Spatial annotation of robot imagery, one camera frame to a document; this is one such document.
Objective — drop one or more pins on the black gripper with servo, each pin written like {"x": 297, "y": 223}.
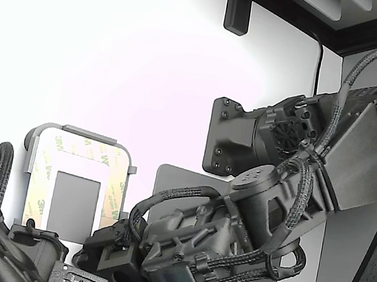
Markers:
{"x": 185, "y": 234}

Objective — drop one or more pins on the device with adhesive backing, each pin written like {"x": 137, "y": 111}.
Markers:
{"x": 114, "y": 187}

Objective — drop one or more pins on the black and metal robot arm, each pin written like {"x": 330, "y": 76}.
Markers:
{"x": 356, "y": 163}

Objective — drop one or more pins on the grey circuit board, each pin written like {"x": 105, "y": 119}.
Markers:
{"x": 80, "y": 279}

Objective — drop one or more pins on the white panel with grey screen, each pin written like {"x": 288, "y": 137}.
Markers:
{"x": 74, "y": 202}

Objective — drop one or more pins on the dark grey flat tray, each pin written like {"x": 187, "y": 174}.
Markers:
{"x": 175, "y": 184}

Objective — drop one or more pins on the grey fixture stand with legs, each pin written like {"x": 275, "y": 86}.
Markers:
{"x": 88, "y": 133}

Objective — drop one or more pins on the black framed shelf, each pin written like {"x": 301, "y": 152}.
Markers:
{"x": 362, "y": 38}

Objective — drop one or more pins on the black wrist camera block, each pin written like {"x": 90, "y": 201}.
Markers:
{"x": 117, "y": 260}

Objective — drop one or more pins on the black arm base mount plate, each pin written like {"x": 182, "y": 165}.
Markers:
{"x": 223, "y": 138}

